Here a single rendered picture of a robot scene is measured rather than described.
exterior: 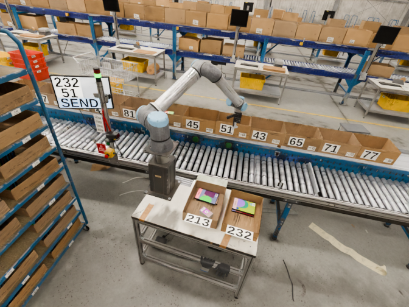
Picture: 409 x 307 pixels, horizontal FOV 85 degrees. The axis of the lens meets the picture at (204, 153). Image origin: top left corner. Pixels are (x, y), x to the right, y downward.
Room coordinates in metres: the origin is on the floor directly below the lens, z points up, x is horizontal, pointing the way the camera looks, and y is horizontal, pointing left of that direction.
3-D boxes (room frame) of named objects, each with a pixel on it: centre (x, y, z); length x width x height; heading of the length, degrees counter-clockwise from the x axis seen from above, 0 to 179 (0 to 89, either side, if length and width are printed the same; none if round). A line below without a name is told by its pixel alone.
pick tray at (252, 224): (1.20, -0.36, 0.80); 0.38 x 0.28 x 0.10; 167
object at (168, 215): (1.27, -0.02, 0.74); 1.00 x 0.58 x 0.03; 77
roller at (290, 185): (1.83, -0.91, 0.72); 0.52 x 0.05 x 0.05; 172
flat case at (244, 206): (1.29, -0.38, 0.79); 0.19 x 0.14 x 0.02; 77
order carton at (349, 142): (2.21, -1.47, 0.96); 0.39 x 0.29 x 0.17; 82
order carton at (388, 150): (2.16, -1.86, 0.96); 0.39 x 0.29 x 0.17; 82
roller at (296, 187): (1.82, -0.98, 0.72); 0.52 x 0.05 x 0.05; 172
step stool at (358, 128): (3.62, -2.68, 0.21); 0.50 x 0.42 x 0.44; 1
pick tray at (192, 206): (1.28, -0.05, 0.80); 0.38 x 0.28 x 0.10; 168
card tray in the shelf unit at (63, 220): (1.21, 1.40, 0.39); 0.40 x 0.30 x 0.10; 172
